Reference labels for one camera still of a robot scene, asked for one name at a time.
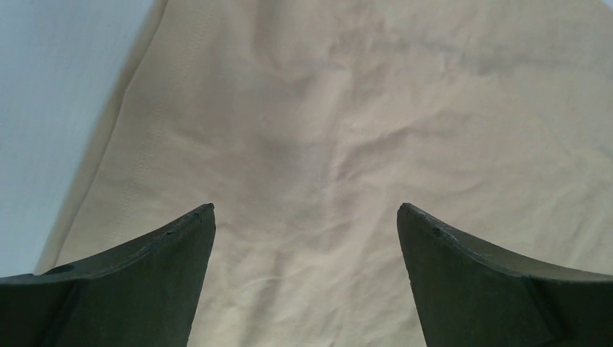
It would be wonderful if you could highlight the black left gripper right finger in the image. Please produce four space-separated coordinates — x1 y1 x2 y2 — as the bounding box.
397 203 612 346

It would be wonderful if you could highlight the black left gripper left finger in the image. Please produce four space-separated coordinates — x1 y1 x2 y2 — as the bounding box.
1 204 215 346

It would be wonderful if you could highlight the beige t shirt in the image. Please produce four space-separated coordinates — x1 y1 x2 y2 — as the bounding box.
59 1 612 346

